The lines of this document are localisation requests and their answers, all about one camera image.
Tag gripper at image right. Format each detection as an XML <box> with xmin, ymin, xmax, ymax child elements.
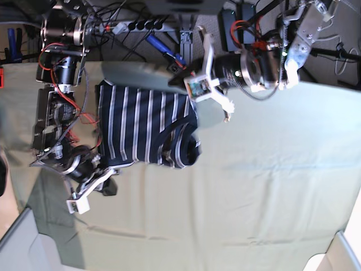
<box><xmin>168</xmin><ymin>27</ymin><xmax>271</xmax><ymax>123</ymax></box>

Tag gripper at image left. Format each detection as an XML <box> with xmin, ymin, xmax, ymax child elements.
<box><xmin>62</xmin><ymin>155</ymin><xmax>118</xmax><ymax>199</ymax></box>

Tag navy white striped T-shirt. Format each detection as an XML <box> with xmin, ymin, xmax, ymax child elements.
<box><xmin>95</xmin><ymin>80</ymin><xmax>200</xmax><ymax>169</ymax></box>

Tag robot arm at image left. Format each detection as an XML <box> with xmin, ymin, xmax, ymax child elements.
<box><xmin>31</xmin><ymin>1</ymin><xmax>117</xmax><ymax>204</ymax></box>

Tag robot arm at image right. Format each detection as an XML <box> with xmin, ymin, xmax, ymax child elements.
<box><xmin>168</xmin><ymin>1</ymin><xmax>339</xmax><ymax>121</ymax></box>

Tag blue orange bar clamp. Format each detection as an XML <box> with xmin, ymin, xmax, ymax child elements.
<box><xmin>146</xmin><ymin>35</ymin><xmax>187</xmax><ymax>74</ymax></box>

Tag black power adapter left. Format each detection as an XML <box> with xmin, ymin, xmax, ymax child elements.
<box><xmin>218</xmin><ymin>9</ymin><xmax>239</xmax><ymax>53</ymax></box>

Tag black power adapter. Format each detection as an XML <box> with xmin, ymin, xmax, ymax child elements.
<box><xmin>218</xmin><ymin>9</ymin><xmax>239</xmax><ymax>53</ymax></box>
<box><xmin>239</xmin><ymin>2</ymin><xmax>256</xmax><ymax>44</ymax></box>

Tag black power adapter right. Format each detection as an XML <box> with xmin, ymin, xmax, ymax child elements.
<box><xmin>239</xmin><ymin>2</ymin><xmax>256</xmax><ymax>44</ymax></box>

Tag grey power strip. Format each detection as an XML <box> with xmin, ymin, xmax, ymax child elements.
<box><xmin>95</xmin><ymin>20</ymin><xmax>168</xmax><ymax>35</ymax></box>

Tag grey bin at left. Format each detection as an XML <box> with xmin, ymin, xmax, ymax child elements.
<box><xmin>1</xmin><ymin>208</ymin><xmax>64</xmax><ymax>271</ymax></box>

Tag grey bin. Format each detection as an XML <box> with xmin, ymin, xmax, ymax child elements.
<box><xmin>1</xmin><ymin>208</ymin><xmax>64</xmax><ymax>271</ymax></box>
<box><xmin>303</xmin><ymin>231</ymin><xmax>360</xmax><ymax>271</ymax></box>

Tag black object at left edge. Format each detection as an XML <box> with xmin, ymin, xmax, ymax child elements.
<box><xmin>0</xmin><ymin>158</ymin><xmax>8</xmax><ymax>196</ymax></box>

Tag black tripod stand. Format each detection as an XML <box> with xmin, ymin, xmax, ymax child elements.
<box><xmin>300</xmin><ymin>42</ymin><xmax>360</xmax><ymax>92</ymax></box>

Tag green table cloth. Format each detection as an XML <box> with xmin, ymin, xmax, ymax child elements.
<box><xmin>1</xmin><ymin>63</ymin><xmax>360</xmax><ymax>270</ymax></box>

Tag orange clamp at left edge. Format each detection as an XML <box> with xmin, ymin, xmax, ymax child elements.
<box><xmin>0</xmin><ymin>66</ymin><xmax>5</xmax><ymax>89</ymax></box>

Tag blue clamp at left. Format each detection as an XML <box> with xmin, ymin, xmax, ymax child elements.
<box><xmin>5</xmin><ymin>28</ymin><xmax>23</xmax><ymax>63</ymax></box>

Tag grey bin at right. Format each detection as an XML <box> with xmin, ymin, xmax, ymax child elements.
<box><xmin>303</xmin><ymin>231</ymin><xmax>360</xmax><ymax>271</ymax></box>

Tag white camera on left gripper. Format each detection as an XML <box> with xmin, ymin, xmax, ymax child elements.
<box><xmin>183</xmin><ymin>75</ymin><xmax>212</xmax><ymax>103</ymax></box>

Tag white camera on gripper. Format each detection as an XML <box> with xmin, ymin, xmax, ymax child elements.
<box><xmin>183</xmin><ymin>75</ymin><xmax>212</xmax><ymax>103</ymax></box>
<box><xmin>66</xmin><ymin>197</ymin><xmax>90</xmax><ymax>215</ymax></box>

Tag aluminium frame post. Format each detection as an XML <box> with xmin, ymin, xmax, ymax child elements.
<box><xmin>176</xmin><ymin>14</ymin><xmax>198</xmax><ymax>64</ymax></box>

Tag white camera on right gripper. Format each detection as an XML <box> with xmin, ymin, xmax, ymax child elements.
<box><xmin>66</xmin><ymin>197</ymin><xmax>90</xmax><ymax>215</ymax></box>

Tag white cable on floor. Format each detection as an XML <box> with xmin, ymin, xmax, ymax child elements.
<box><xmin>315</xmin><ymin>25</ymin><xmax>361</xmax><ymax>75</ymax></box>

